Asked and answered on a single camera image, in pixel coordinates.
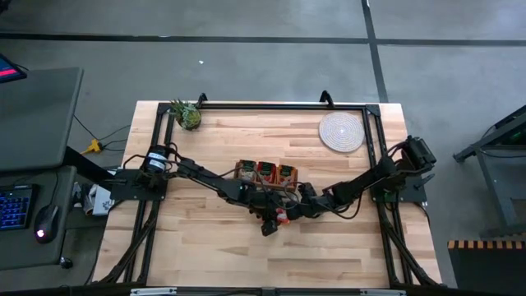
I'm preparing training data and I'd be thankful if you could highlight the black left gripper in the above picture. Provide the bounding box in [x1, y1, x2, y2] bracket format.
[242, 187, 289, 225]

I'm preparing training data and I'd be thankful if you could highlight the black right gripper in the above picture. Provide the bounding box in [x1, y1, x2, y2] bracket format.
[285, 182, 335, 222]

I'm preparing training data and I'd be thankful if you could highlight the wooden compartment tea box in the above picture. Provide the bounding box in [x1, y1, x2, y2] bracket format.
[232, 158, 300, 193]

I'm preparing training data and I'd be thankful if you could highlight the red tea packet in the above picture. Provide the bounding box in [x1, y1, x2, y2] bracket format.
[256, 161, 278, 184]

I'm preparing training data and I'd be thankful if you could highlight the white woven round placemat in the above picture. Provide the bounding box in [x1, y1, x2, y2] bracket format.
[318, 110, 367, 153]

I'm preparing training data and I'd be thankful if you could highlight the potted succulent plant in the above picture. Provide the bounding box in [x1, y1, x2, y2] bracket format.
[168, 98, 203, 132]

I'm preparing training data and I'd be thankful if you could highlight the white patterned box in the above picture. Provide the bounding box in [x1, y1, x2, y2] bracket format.
[83, 182, 117, 218]

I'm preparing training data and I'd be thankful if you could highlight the black box with striped edge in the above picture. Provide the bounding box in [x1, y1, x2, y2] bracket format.
[446, 238, 526, 296]

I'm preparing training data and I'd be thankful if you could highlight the black computer mouse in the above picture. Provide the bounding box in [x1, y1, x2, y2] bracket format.
[33, 203, 61, 245]

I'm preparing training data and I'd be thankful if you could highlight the grey desk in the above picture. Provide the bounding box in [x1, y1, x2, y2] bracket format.
[0, 67, 85, 173]

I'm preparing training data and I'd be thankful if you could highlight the dark computer desk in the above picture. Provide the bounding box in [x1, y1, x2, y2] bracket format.
[0, 165, 79, 271]

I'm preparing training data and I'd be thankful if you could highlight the backlit keyboard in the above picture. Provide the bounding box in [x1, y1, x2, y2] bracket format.
[0, 183, 41, 232]

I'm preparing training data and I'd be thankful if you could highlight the computer monitor with red banner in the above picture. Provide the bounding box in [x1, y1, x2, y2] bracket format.
[0, 52, 29, 86]

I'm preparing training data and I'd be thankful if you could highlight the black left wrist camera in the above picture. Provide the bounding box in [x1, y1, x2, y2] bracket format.
[261, 219, 279, 238]

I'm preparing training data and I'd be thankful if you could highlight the black aluminium rig frame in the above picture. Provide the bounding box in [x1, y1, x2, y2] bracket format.
[93, 90, 444, 289]

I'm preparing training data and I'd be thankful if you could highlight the silver frame bracket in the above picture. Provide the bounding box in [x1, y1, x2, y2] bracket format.
[129, 287, 178, 296]
[359, 289, 407, 296]

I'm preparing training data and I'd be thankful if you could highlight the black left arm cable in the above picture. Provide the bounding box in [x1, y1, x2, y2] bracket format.
[122, 141, 288, 194]

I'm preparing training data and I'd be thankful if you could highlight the black metal cart frame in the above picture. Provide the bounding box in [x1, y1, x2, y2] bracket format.
[451, 104, 526, 238]

